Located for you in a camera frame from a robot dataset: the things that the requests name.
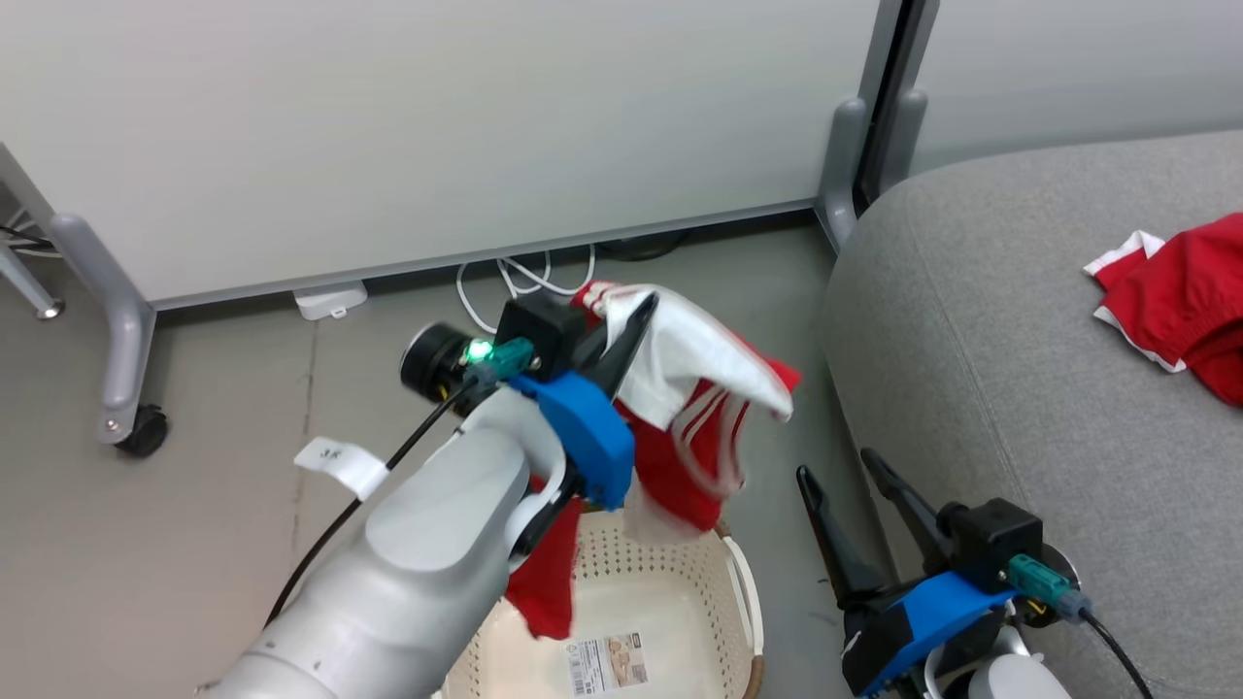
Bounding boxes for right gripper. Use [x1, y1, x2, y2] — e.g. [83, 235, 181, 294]
[795, 448, 1082, 699]

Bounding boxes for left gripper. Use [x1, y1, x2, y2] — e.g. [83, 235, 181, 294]
[399, 290, 660, 566]

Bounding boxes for red white striped jersey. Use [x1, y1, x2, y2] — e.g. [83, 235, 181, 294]
[504, 281, 803, 643]

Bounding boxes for red shorts white trim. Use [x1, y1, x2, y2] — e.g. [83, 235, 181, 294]
[1084, 213, 1243, 408]

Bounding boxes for grey fabric sofa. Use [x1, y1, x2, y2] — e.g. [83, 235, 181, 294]
[820, 130, 1243, 699]

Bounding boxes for beige perforated laundry basket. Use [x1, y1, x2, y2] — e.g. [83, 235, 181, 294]
[431, 511, 766, 699]

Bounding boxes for short grey partition foot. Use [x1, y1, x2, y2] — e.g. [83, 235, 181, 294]
[817, 96, 869, 252]
[878, 88, 929, 201]

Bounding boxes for small white power box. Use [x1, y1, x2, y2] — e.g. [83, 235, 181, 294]
[292, 281, 370, 322]

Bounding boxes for printed basket label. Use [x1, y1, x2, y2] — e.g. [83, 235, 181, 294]
[562, 632, 651, 699]

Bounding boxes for black caster wheel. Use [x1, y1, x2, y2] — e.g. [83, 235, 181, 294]
[116, 405, 170, 460]

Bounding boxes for long grey partition foot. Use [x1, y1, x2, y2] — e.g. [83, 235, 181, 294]
[48, 213, 159, 447]

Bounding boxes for frosted partition panel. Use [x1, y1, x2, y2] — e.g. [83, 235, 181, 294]
[907, 0, 1243, 177]

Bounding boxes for grey metal table leg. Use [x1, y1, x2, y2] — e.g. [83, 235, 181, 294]
[0, 241, 67, 322]

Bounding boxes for coiled black cable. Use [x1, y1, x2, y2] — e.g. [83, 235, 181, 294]
[596, 230, 691, 264]

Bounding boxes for blue left camera mount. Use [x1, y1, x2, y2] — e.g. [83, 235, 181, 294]
[509, 371, 638, 514]

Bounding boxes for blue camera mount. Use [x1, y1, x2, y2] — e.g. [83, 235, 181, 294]
[509, 371, 638, 514]
[843, 570, 1017, 698]

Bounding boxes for blue right camera mount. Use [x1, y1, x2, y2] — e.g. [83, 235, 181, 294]
[843, 570, 1017, 698]

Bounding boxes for looped white cable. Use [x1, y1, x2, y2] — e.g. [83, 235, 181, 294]
[455, 244, 597, 337]

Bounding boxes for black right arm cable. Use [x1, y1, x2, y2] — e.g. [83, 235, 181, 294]
[1006, 553, 1158, 699]

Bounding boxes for white partition panel grey frame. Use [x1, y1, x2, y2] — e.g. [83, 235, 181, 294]
[0, 0, 906, 304]

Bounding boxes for white cable tag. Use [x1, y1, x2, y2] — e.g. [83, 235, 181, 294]
[293, 436, 390, 502]

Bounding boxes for white floor cables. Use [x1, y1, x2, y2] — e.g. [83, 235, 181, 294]
[0, 207, 61, 260]

